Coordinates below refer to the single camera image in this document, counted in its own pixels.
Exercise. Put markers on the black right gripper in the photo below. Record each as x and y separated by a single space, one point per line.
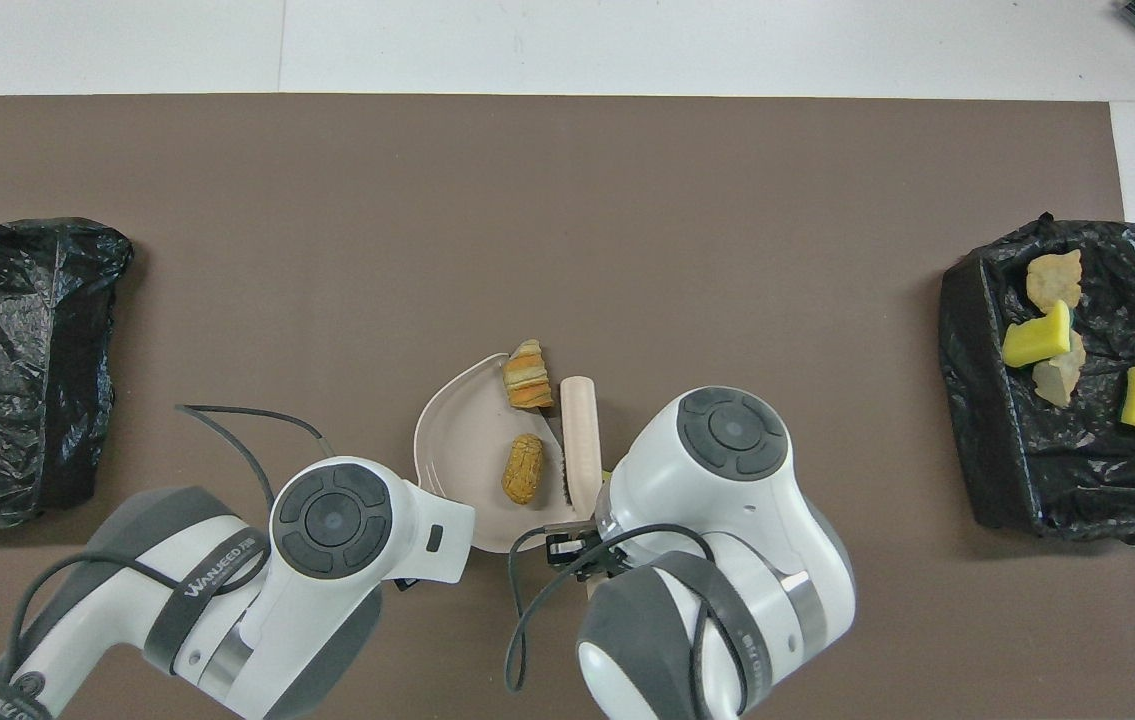
572 548

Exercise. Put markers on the orange-brown nugget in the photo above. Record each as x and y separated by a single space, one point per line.
524 470

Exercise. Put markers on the beige plastic dustpan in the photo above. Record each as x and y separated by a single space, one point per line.
467 440

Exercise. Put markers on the beige foam chunk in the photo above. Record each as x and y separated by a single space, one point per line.
527 378
1060 378
1054 278

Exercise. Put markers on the blocky yellow sponge piece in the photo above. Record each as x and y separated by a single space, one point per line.
1035 340

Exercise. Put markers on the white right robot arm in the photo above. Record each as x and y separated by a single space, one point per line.
727 500

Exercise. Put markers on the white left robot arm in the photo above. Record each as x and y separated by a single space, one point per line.
327 560

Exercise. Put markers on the black bag-lined bin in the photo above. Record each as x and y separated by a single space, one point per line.
27 400
1077 480

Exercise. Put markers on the large brown table mat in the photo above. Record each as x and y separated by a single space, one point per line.
327 200

